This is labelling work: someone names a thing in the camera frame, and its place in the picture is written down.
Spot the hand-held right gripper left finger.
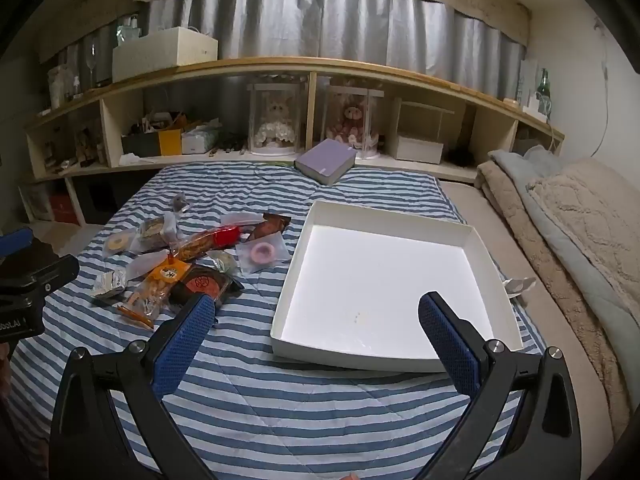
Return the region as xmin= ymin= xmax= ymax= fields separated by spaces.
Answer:
xmin=49 ymin=292 xmax=217 ymax=480

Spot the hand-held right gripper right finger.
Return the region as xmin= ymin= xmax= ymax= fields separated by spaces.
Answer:
xmin=418 ymin=291 xmax=583 ymax=480

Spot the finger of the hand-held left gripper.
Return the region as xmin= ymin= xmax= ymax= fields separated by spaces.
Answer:
xmin=0 ymin=227 xmax=34 ymax=261
xmin=0 ymin=252 xmax=81 ymax=306

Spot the dark red mooncake packet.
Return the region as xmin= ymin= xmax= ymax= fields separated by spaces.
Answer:
xmin=167 ymin=265 xmax=244 ymax=313

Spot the white and green snack packet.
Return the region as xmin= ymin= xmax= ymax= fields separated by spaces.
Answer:
xmin=91 ymin=268 xmax=128 ymax=305

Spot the orange snack packet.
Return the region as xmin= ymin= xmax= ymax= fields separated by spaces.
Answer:
xmin=116 ymin=257 xmax=193 ymax=330

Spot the yellow round pastry packet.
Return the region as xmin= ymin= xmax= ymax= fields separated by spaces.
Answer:
xmin=102 ymin=230 xmax=138 ymax=256

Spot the green pastry clear packet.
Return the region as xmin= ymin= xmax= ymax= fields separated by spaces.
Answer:
xmin=202 ymin=250 xmax=241 ymax=276

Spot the white cardboard box tray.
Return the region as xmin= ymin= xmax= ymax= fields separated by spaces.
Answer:
xmin=270 ymin=200 xmax=523 ymax=373

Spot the long red snack packet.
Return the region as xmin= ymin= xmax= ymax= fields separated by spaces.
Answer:
xmin=170 ymin=225 xmax=243 ymax=261

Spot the brown cake clear packet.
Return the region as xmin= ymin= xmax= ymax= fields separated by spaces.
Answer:
xmin=136 ymin=216 xmax=177 ymax=252

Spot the pink pastry clear packet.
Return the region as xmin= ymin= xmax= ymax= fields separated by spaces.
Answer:
xmin=236 ymin=240 xmax=291 ymax=275

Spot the dark brown snack packet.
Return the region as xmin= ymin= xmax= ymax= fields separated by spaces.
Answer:
xmin=247 ymin=212 xmax=292 ymax=243

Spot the red storage box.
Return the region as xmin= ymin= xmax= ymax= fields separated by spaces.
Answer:
xmin=49 ymin=194 xmax=81 ymax=226

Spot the clear plastic wrapper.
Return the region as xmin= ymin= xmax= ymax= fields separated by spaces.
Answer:
xmin=502 ymin=276 xmax=537 ymax=301

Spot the beige bed sheet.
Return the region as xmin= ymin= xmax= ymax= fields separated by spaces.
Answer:
xmin=440 ymin=180 xmax=631 ymax=480

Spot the blue striped blanket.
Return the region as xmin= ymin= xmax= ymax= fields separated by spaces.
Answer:
xmin=7 ymin=162 xmax=548 ymax=480

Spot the white tissue paper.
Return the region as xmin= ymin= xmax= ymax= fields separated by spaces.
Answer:
xmin=120 ymin=152 xmax=166 ymax=166

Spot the beige fleece blanket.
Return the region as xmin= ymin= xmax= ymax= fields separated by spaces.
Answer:
xmin=475 ymin=150 xmax=631 ymax=426

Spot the dark green box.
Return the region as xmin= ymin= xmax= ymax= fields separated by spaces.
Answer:
xmin=121 ymin=132 xmax=162 ymax=157

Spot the clear plastic jar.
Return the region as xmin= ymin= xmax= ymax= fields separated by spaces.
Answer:
xmin=47 ymin=65 xmax=83 ymax=111

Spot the yellow box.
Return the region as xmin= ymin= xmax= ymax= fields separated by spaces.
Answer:
xmin=159 ymin=129 xmax=183 ymax=156

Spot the black fluffy ball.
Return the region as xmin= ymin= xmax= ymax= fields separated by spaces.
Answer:
xmin=447 ymin=145 xmax=476 ymax=167

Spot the pile of papers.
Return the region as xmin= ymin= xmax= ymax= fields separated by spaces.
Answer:
xmin=132 ymin=110 xmax=201 ymax=136

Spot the white storage box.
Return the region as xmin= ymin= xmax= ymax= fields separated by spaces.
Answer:
xmin=395 ymin=135 xmax=445 ymax=165

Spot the tissue box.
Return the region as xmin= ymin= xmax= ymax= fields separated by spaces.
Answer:
xmin=181 ymin=127 xmax=221 ymax=155

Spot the pile of dark trinkets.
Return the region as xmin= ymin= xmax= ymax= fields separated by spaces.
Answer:
xmin=210 ymin=132 xmax=246 ymax=156

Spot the cream knitted blanket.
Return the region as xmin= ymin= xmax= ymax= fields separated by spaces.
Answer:
xmin=527 ymin=157 xmax=640 ymax=306

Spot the wine glass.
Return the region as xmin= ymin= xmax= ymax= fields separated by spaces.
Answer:
xmin=86 ymin=40 xmax=100 ymax=91

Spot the purple hardcover book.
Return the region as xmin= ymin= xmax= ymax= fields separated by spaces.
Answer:
xmin=294 ymin=139 xmax=358 ymax=187

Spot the white wooden rack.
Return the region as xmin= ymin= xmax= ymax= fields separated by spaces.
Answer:
xmin=392 ymin=97 xmax=456 ymax=161

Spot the cream bear doll case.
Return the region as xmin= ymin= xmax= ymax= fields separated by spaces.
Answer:
xmin=247 ymin=80 xmax=306 ymax=157

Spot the white gift box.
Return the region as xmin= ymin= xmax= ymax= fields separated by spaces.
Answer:
xmin=111 ymin=26 xmax=219 ymax=83

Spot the teal gift bag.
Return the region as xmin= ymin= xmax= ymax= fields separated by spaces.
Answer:
xmin=116 ymin=15 xmax=143 ymax=43

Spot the red bear doll case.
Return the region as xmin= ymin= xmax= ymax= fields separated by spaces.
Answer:
xmin=325 ymin=85 xmax=386 ymax=161

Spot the white patterned box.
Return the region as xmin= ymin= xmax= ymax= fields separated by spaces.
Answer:
xmin=524 ymin=95 xmax=551 ymax=121

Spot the white card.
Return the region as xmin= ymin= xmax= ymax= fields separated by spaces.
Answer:
xmin=517 ymin=59 xmax=538 ymax=103

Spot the green glass bottle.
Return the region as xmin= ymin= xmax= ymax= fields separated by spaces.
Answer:
xmin=536 ymin=67 xmax=551 ymax=121

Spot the wooden shelf unit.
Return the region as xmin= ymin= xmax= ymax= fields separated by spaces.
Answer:
xmin=22 ymin=56 xmax=566 ymax=228

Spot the silver grey curtain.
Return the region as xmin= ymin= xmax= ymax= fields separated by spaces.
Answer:
xmin=50 ymin=0 xmax=528 ymax=101

